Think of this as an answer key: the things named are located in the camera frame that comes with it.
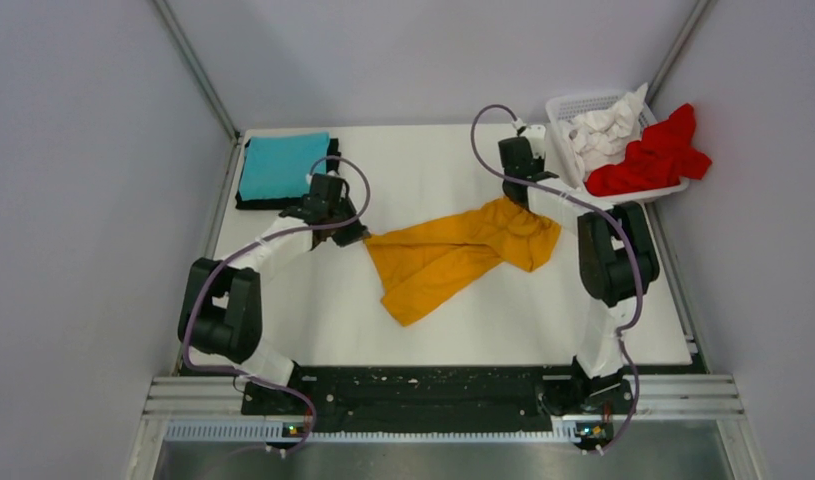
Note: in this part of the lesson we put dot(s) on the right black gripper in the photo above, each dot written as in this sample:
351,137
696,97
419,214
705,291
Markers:
540,162

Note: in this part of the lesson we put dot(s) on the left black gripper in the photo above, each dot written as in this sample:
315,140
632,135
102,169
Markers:
356,231

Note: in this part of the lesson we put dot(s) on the yellow t shirt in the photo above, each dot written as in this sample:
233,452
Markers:
423,266

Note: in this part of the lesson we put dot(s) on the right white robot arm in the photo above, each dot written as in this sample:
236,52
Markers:
616,255

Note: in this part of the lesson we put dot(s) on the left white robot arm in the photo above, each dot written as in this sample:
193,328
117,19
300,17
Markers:
221,323

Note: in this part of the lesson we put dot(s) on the crumpled white t shirt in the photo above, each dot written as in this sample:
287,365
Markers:
599,137

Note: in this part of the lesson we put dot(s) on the folded turquoise t shirt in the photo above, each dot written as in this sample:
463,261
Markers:
282,166

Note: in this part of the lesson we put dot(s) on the crumpled red t shirt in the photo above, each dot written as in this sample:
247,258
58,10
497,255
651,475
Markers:
661,158

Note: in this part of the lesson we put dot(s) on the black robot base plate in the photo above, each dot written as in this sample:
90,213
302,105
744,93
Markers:
437,399

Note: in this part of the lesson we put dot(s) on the right aluminium corner post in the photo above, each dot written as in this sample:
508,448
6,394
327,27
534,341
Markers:
681,41

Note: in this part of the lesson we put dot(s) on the aluminium corner post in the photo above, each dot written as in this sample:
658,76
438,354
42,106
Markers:
192,63
681,41

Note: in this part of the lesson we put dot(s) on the left aluminium corner post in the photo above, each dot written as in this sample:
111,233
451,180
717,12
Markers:
192,63

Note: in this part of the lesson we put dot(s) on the aluminium frame rail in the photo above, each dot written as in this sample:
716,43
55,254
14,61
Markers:
209,409

